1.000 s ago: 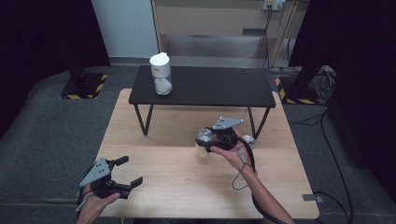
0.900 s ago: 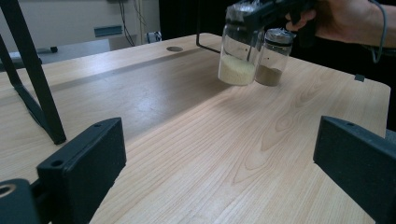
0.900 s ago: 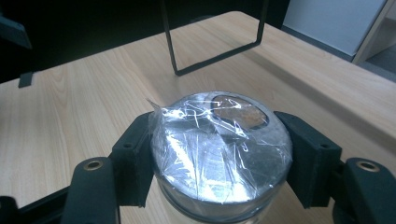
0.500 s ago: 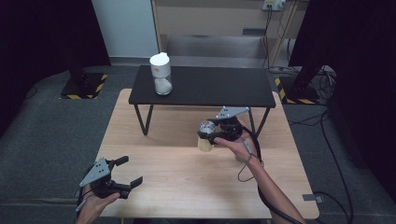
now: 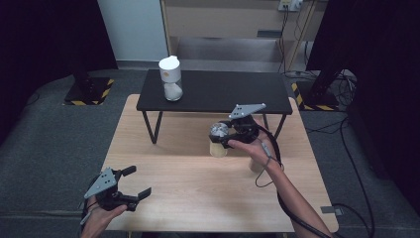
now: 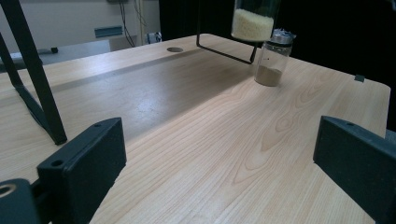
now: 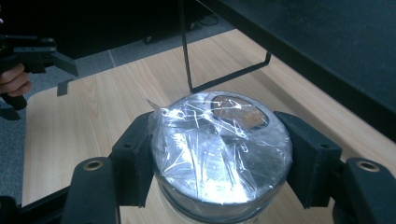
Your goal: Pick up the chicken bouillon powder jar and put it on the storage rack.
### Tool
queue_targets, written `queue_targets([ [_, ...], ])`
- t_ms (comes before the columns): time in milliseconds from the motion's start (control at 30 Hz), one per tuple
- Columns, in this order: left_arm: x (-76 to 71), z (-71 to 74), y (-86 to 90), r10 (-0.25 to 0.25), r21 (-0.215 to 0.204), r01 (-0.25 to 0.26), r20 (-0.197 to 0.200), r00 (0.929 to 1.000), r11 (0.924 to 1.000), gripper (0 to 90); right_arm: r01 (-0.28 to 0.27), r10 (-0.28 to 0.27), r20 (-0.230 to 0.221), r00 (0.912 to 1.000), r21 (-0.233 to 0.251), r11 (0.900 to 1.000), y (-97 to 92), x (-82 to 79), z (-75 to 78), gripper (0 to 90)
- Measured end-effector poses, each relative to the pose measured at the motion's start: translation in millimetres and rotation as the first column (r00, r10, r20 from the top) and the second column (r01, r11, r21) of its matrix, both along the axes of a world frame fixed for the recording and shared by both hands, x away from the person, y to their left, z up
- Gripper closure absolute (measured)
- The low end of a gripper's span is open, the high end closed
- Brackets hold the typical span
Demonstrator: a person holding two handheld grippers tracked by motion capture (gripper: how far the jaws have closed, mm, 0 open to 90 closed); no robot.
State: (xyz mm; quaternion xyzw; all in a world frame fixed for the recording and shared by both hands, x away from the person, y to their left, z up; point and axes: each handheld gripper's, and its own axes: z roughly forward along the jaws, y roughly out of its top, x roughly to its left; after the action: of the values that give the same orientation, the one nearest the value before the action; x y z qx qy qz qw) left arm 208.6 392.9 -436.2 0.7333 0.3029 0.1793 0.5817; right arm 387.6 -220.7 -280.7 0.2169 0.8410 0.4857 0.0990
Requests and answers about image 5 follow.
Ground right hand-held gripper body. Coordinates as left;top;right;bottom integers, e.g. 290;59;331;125
227;102;267;146

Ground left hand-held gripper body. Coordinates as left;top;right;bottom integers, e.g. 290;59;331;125
83;167;140;212

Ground silver-lidded jar of yellow powder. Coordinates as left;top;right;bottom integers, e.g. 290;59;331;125
208;121;231;159

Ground black shelf with metal legs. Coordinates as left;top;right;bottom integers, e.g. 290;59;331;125
136;68;294;145

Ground white-lidded jar of white powder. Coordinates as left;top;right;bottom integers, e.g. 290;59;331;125
157;55;184;102

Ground person's right hand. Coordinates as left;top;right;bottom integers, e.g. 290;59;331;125
227;130;282;174

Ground person's left hand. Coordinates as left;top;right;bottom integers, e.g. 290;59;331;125
80;197;129;238

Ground black stand with striped base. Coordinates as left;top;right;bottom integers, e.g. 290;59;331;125
290;65;347;112
62;67;116;107

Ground wooden cabinet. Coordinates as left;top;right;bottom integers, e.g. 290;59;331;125
159;0;329;72

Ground grey tape piece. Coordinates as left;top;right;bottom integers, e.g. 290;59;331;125
319;204;345;216

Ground white power strip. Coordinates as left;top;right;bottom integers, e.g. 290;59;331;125
277;0;304;13

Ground white panel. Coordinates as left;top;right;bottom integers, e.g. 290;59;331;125
96;0;170;63

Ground black curtain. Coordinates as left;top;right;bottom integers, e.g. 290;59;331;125
0;0;119;145
306;0;420;207

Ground left hand-held gripper cable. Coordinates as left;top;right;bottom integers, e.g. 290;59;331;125
78;178;102;229

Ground hand-held gripper cable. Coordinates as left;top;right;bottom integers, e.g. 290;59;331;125
254;123;335;238
78;178;102;229

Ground right hand-held gripper cable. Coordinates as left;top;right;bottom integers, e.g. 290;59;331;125
254;123;335;238

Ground hanging black cables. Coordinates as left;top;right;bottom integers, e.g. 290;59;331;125
276;8;315;74

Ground grey cabinet handle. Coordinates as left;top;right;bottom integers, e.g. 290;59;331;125
256;30;283;39

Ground long black floor cable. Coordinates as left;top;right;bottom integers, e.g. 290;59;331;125
302;116;376;238

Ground tangle of black cables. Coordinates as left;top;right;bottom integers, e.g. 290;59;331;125
328;69;359;107

